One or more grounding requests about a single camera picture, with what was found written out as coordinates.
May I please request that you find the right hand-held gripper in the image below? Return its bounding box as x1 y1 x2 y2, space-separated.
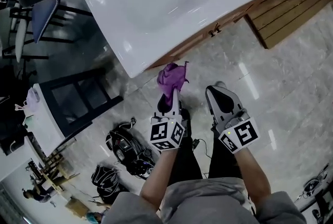
206 84 261 155

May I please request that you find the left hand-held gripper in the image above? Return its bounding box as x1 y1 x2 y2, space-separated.
149 89 186 152

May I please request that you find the purple cloth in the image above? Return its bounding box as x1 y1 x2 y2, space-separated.
157 61 190 104

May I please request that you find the wooden cabinet door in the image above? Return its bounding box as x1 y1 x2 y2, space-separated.
217 0 263 32

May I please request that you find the person's left forearm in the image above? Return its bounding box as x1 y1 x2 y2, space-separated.
139 147 181 217

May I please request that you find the person's right forearm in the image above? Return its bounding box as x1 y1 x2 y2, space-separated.
234 145 273 208

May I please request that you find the wooden sink cabinet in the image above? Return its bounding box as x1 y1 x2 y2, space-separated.
147 0 265 70

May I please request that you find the person's right leg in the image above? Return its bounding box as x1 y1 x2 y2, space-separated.
208 136 244 179

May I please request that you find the person's leg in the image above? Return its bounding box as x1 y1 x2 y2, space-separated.
169 108 203 184
208 136 244 179

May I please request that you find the person's left leg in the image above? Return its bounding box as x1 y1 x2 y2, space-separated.
169 108 203 184

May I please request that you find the black equipment bag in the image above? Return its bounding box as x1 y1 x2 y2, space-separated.
105 117 158 180

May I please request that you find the person's grey shirt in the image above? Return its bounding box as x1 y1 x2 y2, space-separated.
101 177 308 224

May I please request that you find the black backpack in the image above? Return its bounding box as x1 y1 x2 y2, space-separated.
90 165 121 205

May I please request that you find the white ceramic sink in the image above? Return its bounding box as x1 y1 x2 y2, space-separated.
81 0 288 79

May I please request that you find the dark console table white top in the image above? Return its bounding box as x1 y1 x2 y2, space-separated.
22 68 124 157

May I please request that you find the wooden slatted platform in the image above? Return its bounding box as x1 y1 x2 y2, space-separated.
244 0 333 50

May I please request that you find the wooden rack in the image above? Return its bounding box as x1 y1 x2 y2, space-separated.
27 148 81 194

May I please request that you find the small cardboard box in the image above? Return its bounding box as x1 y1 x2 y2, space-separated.
65 196 89 216

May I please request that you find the white plastic bag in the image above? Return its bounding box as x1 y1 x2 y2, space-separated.
14 86 40 115

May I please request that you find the pale green cup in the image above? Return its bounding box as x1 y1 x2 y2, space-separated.
22 115 36 129

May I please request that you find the black power adapter cable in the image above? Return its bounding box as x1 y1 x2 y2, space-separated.
191 138 212 159

